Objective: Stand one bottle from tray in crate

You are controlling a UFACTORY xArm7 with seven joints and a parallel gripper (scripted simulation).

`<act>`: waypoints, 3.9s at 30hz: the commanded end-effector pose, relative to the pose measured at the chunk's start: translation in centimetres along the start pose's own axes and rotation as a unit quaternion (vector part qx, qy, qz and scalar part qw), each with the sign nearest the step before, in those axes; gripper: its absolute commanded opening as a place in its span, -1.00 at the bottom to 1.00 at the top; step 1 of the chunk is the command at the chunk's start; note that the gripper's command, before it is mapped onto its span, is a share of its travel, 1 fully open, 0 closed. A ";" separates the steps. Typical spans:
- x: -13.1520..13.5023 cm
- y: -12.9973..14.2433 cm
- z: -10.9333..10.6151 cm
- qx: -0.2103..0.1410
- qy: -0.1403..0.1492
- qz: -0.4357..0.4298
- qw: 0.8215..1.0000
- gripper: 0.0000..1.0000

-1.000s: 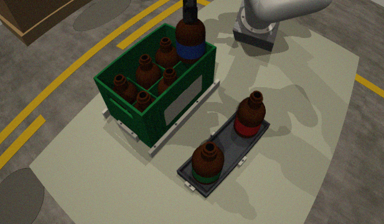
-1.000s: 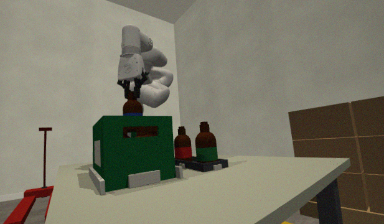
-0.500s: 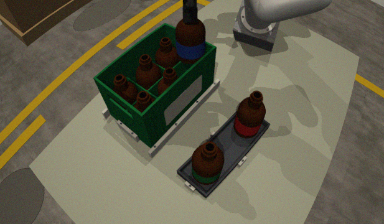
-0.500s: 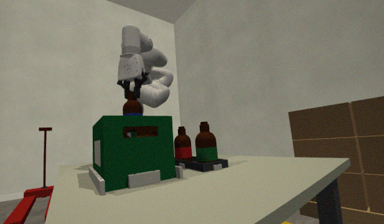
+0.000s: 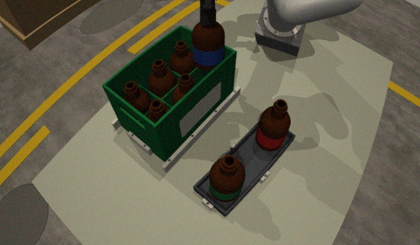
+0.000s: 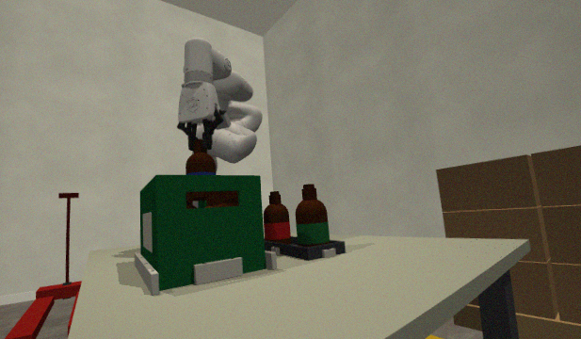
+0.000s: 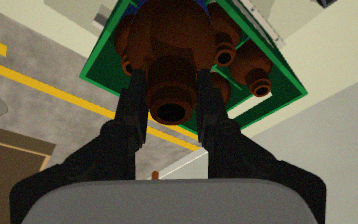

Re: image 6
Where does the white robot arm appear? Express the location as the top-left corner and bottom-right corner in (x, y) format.
(182, 38), (263, 173)

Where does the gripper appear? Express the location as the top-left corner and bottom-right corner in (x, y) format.
(177, 80), (223, 152)

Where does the green plastic crate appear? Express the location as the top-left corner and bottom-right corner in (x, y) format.
(140, 175), (266, 291)

